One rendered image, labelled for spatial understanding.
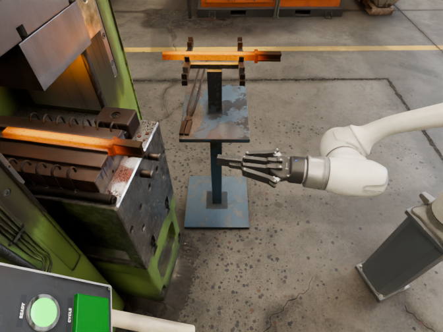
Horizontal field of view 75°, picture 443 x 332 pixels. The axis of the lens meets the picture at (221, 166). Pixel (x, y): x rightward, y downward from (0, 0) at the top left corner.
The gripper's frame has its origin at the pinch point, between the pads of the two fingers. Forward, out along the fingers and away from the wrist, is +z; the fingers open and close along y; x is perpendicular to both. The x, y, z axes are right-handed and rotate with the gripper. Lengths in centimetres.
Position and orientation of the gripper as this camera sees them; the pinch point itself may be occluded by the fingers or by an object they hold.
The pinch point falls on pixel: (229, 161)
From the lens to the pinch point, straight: 81.1
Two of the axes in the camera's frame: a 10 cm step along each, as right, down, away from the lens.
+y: 1.7, -7.5, 6.4
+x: 0.0, -6.5, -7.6
